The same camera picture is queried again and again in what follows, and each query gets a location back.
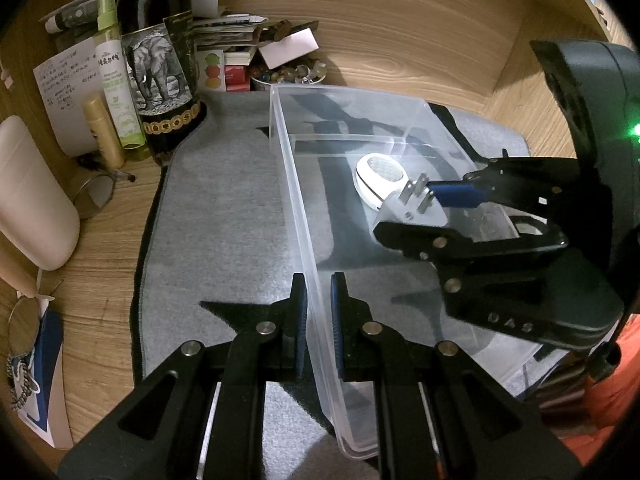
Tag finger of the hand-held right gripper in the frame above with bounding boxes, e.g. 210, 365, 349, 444
372, 217, 626, 348
430, 149, 612, 221

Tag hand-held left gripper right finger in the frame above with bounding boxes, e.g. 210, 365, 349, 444
330, 271, 583, 480

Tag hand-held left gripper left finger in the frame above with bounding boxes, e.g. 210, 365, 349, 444
57, 272, 308, 480

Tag grey plug adapter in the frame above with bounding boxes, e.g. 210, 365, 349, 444
376, 172, 448, 231

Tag clear plastic storage bin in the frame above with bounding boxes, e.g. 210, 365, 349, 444
269, 85, 576, 461

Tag white handheld device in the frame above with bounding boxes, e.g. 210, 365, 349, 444
355, 154, 408, 211

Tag grey felt mat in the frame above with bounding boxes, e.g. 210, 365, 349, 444
129, 87, 533, 480

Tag bowl of beads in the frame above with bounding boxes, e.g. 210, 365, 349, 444
250, 60, 327, 92

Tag white card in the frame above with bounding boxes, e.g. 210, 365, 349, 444
257, 29, 319, 68

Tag red box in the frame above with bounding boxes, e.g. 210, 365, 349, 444
224, 64, 251, 92

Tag orange clothing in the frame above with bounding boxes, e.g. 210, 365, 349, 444
555, 312, 640, 461

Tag blue and white box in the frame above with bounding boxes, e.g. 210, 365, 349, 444
10, 307, 73, 450

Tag fruit picture card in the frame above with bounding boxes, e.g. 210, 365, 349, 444
197, 50, 226, 92

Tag gold tube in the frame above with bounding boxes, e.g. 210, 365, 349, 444
81, 96, 126, 170

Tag stack of booklets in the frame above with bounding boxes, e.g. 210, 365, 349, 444
192, 12, 268, 66

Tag green spray bottle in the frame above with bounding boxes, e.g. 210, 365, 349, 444
95, 0, 151, 162

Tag beige rounded container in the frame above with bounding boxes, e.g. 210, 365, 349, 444
0, 115, 81, 272

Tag handwritten paper note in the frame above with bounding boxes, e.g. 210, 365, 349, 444
32, 42, 108, 156

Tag dark elephant-label wine bottle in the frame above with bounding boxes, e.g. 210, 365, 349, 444
116, 0, 208, 158

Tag round wire-rimmed glasses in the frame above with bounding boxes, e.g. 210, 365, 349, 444
75, 157, 137, 221
7, 297, 41, 356

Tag metal chain bracelet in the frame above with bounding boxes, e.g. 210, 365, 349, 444
6, 350, 41, 413

